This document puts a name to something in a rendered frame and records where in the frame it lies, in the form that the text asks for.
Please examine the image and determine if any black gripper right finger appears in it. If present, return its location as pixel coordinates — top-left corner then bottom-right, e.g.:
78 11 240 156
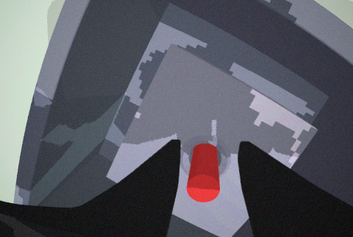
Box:
238 142 353 237

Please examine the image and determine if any grey open box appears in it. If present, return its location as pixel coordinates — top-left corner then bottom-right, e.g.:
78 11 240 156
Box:
14 0 353 208

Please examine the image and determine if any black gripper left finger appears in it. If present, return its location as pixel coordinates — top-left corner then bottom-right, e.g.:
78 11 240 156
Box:
0 140 180 237

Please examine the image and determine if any red peg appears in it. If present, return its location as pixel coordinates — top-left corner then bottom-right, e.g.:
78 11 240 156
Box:
188 143 220 202

